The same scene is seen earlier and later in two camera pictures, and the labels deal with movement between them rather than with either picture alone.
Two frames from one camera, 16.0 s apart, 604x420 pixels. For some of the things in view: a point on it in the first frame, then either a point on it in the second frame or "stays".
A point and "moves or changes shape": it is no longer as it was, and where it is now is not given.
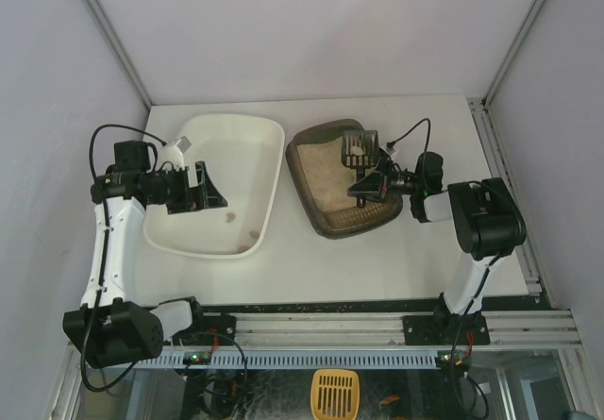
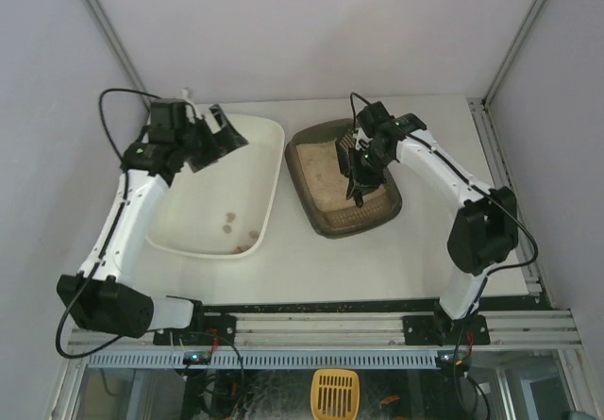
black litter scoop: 360,150 moves or changes shape
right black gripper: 377,179 -> 356,173
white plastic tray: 242,157 stays
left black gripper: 180,190 -> 208,142
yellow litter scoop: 335,394 stays
